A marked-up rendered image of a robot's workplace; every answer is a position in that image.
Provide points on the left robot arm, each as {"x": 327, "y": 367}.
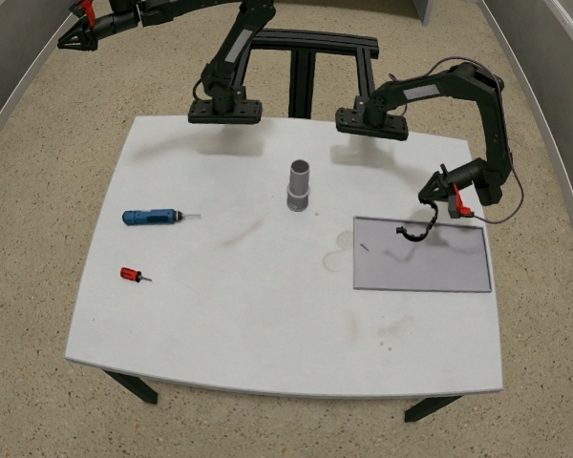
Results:
{"x": 459, "y": 84}

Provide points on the red screwdriver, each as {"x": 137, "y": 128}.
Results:
{"x": 132, "y": 275}

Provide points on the blue electric screwdriver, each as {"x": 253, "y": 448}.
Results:
{"x": 153, "y": 216}

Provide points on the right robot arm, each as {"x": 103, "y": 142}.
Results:
{"x": 215, "y": 75}

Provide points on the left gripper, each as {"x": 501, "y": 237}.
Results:
{"x": 460, "y": 179}

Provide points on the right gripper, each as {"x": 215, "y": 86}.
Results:
{"x": 97, "y": 28}

